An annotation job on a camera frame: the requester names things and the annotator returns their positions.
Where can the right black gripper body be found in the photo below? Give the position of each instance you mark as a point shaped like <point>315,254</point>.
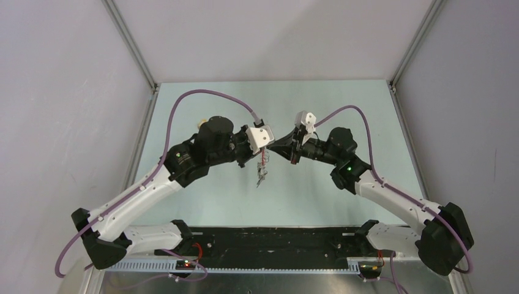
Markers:
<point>313,148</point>

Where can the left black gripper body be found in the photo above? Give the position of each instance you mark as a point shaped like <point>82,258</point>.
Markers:
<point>242,151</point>

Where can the red-handled metal key holder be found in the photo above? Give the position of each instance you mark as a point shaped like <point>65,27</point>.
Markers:
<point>261,167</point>

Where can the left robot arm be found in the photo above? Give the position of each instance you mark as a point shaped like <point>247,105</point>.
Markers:
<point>107,232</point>

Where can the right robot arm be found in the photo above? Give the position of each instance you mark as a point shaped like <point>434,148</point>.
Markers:
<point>444,234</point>

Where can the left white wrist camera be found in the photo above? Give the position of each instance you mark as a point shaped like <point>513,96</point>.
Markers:
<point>259,137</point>

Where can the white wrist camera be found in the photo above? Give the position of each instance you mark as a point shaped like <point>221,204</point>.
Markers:
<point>306,121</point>
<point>259,137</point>

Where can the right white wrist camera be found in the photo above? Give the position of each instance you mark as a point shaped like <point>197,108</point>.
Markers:
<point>306,121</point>

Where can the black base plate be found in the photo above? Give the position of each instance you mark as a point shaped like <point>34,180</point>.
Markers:
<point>278,247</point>

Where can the grey cable duct rail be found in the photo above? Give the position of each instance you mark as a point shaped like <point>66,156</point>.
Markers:
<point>174,266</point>

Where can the left aluminium frame post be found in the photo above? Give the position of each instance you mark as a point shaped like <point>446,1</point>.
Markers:
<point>129,41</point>

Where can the aluminium frame post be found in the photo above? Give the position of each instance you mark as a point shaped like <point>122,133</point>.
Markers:
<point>417,40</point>
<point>129,41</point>

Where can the right aluminium frame post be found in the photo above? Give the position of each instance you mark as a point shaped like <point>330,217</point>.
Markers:
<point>417,40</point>

